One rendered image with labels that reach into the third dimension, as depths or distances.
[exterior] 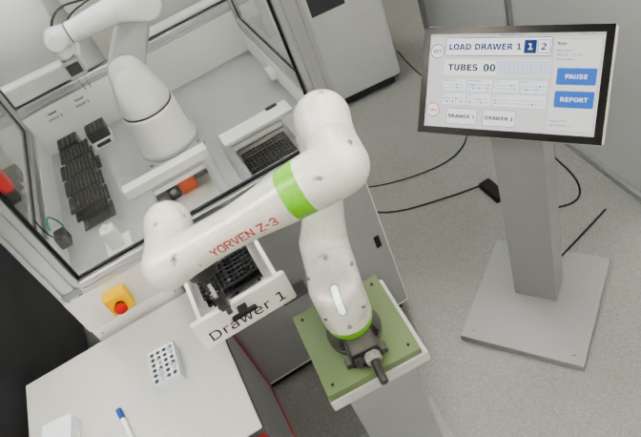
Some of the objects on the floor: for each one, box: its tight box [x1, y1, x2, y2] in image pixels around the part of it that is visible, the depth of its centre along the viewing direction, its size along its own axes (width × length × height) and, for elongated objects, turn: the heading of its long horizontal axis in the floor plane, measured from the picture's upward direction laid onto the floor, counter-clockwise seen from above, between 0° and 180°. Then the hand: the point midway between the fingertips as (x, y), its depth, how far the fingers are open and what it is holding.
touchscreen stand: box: [461, 137, 610, 371], centre depth 207 cm, size 50×45×102 cm
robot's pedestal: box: [329, 280, 455, 437], centre depth 188 cm, size 30×30×76 cm
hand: (229, 309), depth 161 cm, fingers closed
